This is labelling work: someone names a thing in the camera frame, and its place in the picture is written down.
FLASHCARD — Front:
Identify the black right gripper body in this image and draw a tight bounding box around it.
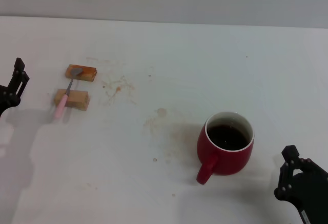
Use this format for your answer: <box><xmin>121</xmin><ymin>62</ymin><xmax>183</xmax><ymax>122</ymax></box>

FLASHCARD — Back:
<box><xmin>292</xmin><ymin>171</ymin><xmax>328</xmax><ymax>224</ymax></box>

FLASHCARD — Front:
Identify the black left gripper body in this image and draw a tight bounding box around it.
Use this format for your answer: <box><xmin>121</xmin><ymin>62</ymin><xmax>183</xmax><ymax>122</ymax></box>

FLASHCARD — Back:
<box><xmin>0</xmin><ymin>84</ymin><xmax>21</xmax><ymax>117</ymax></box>

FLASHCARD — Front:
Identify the pink handled metal spoon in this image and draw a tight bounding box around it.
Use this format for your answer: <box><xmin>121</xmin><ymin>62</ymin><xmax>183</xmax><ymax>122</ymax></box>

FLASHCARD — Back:
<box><xmin>54</xmin><ymin>68</ymin><xmax>83</xmax><ymax>119</ymax></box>

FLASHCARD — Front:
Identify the red ceramic mug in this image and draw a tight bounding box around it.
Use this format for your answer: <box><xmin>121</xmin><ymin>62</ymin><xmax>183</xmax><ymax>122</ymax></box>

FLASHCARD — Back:
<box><xmin>196</xmin><ymin>111</ymin><xmax>255</xmax><ymax>185</ymax></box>

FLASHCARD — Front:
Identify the dark coffee liquid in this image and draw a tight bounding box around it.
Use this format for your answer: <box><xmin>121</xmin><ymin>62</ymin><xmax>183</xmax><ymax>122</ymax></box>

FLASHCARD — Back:
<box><xmin>207</xmin><ymin>124</ymin><xmax>251</xmax><ymax>151</ymax></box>

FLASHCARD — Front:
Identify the orange stained wooden block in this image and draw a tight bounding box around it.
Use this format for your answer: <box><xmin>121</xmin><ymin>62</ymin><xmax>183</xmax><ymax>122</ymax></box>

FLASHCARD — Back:
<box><xmin>65</xmin><ymin>64</ymin><xmax>98</xmax><ymax>83</ymax></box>

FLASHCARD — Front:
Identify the plain wooden block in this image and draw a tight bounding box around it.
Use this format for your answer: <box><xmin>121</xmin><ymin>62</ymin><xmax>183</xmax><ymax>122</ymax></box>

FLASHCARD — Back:
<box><xmin>54</xmin><ymin>88</ymin><xmax>91</xmax><ymax>111</ymax></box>

